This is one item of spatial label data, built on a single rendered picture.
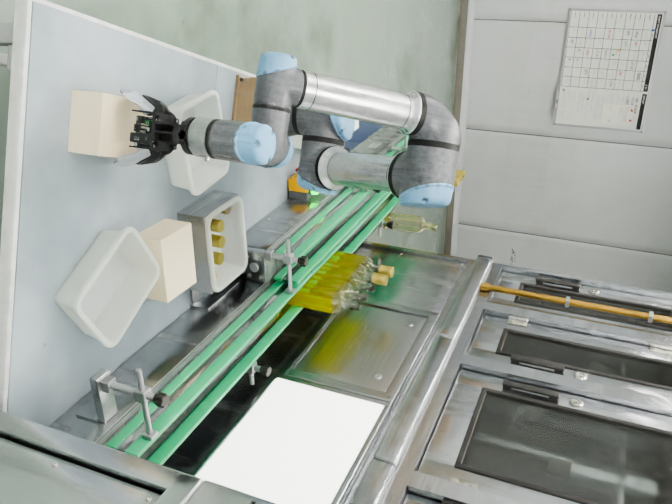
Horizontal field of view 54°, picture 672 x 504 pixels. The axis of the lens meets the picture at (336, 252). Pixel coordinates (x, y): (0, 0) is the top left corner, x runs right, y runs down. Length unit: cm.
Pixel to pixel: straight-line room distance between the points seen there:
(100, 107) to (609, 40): 652
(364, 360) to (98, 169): 90
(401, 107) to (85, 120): 63
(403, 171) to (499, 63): 620
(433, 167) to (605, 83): 617
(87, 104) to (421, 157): 69
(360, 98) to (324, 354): 83
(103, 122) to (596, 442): 135
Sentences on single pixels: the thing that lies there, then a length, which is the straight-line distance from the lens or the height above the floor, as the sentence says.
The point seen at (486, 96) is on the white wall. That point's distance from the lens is 774.
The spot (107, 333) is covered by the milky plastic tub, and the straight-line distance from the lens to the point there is 152.
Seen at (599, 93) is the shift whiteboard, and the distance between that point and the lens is 758.
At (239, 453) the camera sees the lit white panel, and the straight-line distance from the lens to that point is 162.
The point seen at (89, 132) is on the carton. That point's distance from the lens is 138.
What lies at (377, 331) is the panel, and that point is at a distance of 202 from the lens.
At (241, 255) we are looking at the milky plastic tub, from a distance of 186.
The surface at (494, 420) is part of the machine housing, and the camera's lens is 180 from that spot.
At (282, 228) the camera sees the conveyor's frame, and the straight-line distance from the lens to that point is 201.
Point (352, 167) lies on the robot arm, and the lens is 165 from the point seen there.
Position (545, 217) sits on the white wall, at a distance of 805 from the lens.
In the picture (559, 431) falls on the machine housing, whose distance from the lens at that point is 181.
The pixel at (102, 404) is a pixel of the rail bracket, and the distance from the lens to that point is 146.
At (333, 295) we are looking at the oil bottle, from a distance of 190.
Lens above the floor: 173
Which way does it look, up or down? 21 degrees down
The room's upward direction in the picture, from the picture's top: 100 degrees clockwise
